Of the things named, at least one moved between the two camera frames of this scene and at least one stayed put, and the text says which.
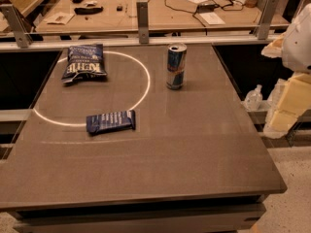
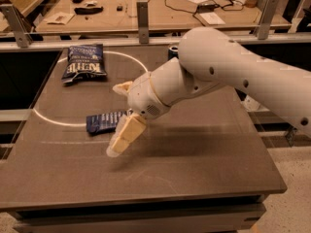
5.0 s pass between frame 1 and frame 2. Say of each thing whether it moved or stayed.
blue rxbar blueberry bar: stayed
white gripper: moved
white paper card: stayed
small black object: stayed
